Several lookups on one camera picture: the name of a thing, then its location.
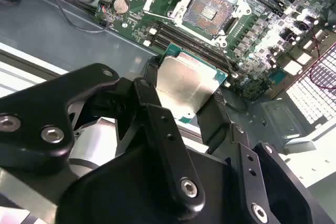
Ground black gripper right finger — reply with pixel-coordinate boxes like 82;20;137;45
196;89;313;224

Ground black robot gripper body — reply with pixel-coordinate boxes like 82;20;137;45
55;145;249;224

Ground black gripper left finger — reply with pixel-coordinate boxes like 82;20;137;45
0;62;206;216

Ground silver topped CPU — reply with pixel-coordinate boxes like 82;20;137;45
154;41;229;125

